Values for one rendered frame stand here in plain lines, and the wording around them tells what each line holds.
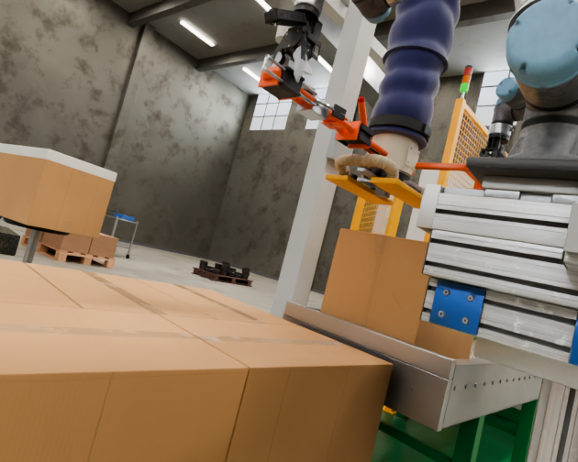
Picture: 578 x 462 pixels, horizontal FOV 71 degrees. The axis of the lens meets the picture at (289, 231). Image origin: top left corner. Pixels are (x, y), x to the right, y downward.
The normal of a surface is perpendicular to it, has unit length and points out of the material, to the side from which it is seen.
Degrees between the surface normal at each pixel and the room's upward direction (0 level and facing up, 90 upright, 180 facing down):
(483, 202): 90
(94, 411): 90
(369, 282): 90
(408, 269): 90
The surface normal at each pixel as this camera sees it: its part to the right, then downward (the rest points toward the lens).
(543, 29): -0.63, -0.08
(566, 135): -0.16, -0.42
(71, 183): 0.82, 0.17
